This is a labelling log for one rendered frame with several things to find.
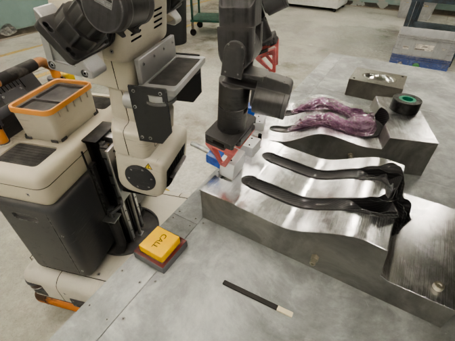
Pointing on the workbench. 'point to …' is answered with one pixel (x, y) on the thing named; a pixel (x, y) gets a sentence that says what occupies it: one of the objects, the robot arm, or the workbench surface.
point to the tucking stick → (258, 298)
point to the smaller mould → (374, 84)
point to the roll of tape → (405, 104)
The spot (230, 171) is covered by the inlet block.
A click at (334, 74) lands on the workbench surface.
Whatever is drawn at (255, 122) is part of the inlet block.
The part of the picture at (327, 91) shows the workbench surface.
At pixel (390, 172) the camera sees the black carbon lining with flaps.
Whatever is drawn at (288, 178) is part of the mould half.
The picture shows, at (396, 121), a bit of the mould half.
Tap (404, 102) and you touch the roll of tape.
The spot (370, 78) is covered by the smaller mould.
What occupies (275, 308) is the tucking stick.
